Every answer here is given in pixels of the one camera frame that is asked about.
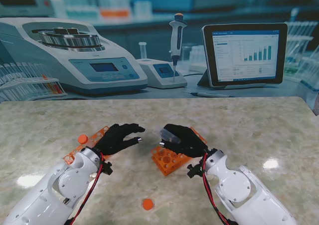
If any printed laboratory backdrop poster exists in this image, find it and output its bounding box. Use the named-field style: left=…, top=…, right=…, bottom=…
left=0, top=0, right=319, bottom=110

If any red black left wrist cable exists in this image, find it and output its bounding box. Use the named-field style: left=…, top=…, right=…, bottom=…
left=67, top=152, right=104, bottom=225

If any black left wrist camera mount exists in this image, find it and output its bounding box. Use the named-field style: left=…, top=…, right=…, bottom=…
left=101, top=161, right=113, bottom=175

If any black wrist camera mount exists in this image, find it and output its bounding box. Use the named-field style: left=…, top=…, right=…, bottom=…
left=186, top=162, right=204, bottom=179
left=101, top=161, right=113, bottom=175

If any red black wrist cable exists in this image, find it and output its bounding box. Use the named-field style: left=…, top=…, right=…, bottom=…
left=201, top=153, right=237, bottom=225
left=67, top=152, right=104, bottom=225

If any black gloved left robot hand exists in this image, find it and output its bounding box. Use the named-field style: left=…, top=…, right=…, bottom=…
left=96, top=123, right=146, bottom=157

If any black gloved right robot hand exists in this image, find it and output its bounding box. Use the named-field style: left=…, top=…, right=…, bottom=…
left=159, top=124, right=209, bottom=158

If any orange plastic test tube rack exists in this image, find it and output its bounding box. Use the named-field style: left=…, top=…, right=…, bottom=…
left=63, top=125, right=125, bottom=167
left=151, top=126, right=208, bottom=177

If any red black right wrist cable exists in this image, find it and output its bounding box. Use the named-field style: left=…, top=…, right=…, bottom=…
left=201, top=153, right=237, bottom=225

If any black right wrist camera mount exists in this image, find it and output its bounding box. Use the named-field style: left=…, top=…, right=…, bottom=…
left=186, top=162, right=204, bottom=179

